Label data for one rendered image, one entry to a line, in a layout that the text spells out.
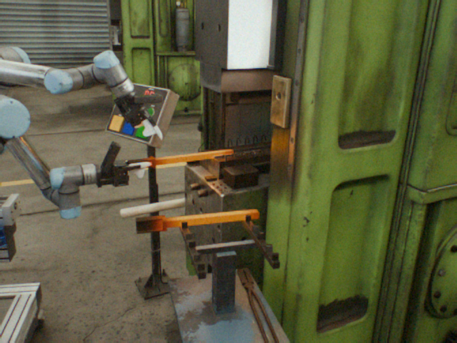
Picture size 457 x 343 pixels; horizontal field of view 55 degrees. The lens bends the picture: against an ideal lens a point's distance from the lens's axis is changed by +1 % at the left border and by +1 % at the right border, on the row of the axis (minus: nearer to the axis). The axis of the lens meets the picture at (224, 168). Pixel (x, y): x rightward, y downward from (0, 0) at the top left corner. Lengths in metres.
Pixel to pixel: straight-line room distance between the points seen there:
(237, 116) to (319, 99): 0.70
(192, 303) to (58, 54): 8.50
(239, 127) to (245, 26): 0.58
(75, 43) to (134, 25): 3.19
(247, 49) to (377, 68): 0.46
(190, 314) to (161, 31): 5.45
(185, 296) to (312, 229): 0.50
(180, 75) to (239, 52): 5.03
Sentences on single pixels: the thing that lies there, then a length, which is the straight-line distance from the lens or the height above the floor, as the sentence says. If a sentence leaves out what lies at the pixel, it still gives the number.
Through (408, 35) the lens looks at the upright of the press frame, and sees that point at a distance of 1.68.
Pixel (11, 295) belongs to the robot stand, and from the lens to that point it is 2.47.
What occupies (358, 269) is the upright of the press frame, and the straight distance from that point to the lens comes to 1.95.
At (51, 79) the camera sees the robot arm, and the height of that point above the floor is 1.35.
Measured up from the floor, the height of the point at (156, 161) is 1.01.
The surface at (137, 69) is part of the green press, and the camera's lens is 6.71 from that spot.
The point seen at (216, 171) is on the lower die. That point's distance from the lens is 1.80.
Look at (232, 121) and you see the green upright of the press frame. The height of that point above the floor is 1.08.
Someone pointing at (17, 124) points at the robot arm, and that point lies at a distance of 1.49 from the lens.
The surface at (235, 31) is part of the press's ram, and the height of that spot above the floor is 1.50.
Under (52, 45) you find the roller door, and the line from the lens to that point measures 9.66.
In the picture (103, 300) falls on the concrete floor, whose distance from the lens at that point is 2.68.
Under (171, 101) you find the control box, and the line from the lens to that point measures 2.16.
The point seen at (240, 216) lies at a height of 0.94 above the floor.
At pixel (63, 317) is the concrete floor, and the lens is 2.62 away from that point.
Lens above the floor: 1.58
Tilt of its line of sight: 20 degrees down
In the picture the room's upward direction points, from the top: 1 degrees clockwise
